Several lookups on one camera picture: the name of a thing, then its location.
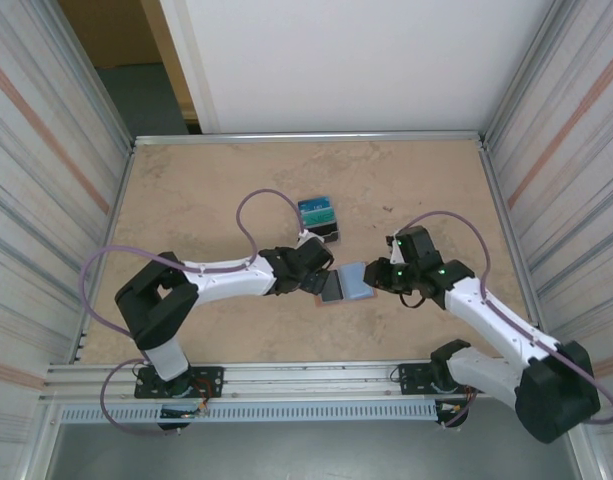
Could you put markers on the clear acrylic card stand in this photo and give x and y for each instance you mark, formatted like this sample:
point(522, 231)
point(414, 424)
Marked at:
point(321, 225)

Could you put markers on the aluminium frame post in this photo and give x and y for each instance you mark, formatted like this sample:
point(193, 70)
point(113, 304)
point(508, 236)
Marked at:
point(526, 75)
point(92, 75)

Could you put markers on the teal card stack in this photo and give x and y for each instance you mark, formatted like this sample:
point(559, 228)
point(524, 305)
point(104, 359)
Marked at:
point(320, 216)

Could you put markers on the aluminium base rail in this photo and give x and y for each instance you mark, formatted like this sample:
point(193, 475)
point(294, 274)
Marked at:
point(311, 380)

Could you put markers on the light blue plastic card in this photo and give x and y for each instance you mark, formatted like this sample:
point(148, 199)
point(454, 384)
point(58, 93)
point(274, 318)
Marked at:
point(356, 281)

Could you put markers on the dark grey plastic card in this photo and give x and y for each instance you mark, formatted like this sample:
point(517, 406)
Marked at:
point(332, 290)

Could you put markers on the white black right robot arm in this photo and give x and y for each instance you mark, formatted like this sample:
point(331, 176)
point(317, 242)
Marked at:
point(496, 320)

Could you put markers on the dark blue card stack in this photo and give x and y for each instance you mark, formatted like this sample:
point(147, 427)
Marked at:
point(314, 203)

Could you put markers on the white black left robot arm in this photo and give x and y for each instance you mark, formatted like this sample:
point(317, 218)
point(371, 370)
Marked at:
point(226, 280)

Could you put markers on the aluminium table edge rail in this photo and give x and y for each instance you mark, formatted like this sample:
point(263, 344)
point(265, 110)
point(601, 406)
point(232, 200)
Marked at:
point(105, 250)
point(311, 136)
point(516, 250)

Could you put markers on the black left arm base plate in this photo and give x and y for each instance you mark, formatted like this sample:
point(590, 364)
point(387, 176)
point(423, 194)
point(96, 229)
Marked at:
point(211, 382)

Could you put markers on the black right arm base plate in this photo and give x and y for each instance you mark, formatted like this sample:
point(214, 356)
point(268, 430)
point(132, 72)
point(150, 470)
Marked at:
point(411, 380)

